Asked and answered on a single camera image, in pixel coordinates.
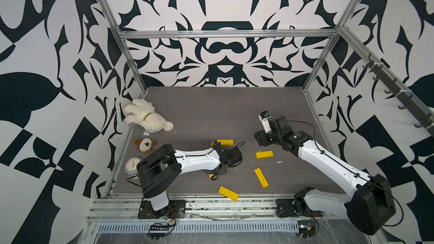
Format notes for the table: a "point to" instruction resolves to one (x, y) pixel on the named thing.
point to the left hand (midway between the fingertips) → (216, 165)
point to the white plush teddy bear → (142, 112)
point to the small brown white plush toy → (146, 144)
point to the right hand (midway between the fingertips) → (261, 130)
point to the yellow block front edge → (228, 193)
